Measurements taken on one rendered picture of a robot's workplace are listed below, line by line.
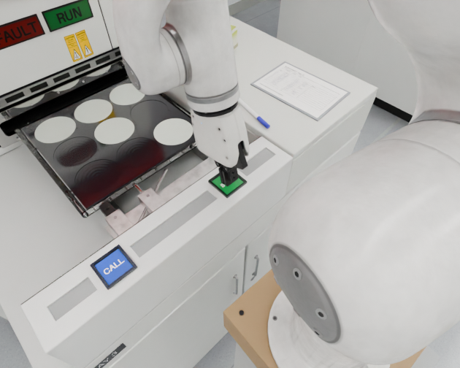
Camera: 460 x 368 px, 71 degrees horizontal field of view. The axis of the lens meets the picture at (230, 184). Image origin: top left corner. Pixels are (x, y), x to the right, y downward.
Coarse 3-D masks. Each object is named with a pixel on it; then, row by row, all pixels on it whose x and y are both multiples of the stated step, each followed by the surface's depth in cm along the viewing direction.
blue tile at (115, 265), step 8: (112, 256) 55; (120, 256) 55; (96, 264) 54; (104, 264) 54; (112, 264) 54; (120, 264) 54; (128, 264) 54; (104, 272) 53; (112, 272) 53; (120, 272) 53; (112, 280) 52
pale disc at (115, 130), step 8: (104, 120) 86; (112, 120) 86; (120, 120) 86; (128, 120) 86; (96, 128) 84; (104, 128) 84; (112, 128) 84; (120, 128) 84; (128, 128) 84; (96, 136) 82; (104, 136) 82; (112, 136) 82; (120, 136) 82; (128, 136) 82
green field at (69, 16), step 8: (64, 8) 79; (72, 8) 80; (80, 8) 81; (88, 8) 82; (48, 16) 77; (56, 16) 78; (64, 16) 80; (72, 16) 81; (80, 16) 82; (88, 16) 83; (56, 24) 79; (64, 24) 81
